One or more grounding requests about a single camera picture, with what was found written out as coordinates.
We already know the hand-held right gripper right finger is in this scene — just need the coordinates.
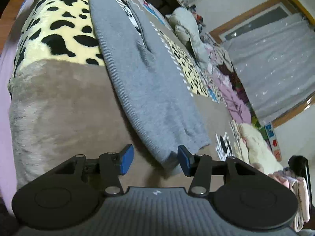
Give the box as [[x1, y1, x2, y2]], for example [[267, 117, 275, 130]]
[[177, 145, 262, 197]]

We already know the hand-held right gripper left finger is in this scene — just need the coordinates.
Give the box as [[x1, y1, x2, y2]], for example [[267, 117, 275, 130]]
[[53, 145, 134, 197]]

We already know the grey sweater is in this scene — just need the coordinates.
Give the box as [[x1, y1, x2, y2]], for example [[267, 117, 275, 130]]
[[85, 0, 212, 175]]

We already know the stack of folded clothes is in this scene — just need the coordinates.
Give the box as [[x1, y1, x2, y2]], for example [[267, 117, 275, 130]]
[[268, 155, 311, 232]]

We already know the cream quilt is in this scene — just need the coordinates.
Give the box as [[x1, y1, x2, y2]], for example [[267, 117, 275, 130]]
[[237, 123, 284, 175]]

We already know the purple duvet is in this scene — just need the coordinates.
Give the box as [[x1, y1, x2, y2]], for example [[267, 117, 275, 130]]
[[204, 42, 257, 126]]

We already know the cartoon printed blanket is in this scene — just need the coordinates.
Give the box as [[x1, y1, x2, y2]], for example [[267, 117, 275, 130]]
[[8, 0, 249, 190]]

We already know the dark patterned cloth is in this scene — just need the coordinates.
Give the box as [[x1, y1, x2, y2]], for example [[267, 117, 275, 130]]
[[217, 61, 247, 99]]

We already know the grey curtain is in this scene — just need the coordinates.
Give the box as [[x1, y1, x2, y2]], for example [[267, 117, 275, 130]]
[[223, 12, 315, 126]]

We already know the pink bed sheet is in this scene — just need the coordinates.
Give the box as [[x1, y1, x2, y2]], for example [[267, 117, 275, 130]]
[[0, 0, 33, 215]]

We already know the light grey crumpled jacket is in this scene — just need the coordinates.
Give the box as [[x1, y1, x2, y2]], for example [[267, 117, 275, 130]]
[[165, 7, 210, 67]]

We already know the wooden window frame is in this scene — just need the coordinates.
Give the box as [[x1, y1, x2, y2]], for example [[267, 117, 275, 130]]
[[209, 0, 315, 129]]

